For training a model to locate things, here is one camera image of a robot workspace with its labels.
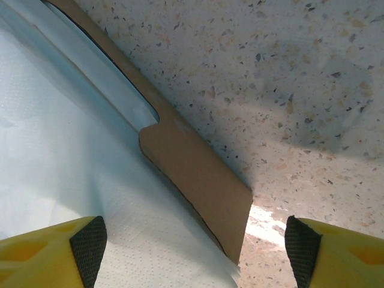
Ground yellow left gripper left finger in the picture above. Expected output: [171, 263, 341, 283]
[0, 215, 109, 288]

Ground brown cardboard napkin tray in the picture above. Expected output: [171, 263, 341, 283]
[44, 0, 254, 265]

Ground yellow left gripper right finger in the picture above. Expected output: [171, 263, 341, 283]
[284, 215, 384, 288]

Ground white paper napkin stack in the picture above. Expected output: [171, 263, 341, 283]
[0, 0, 242, 288]

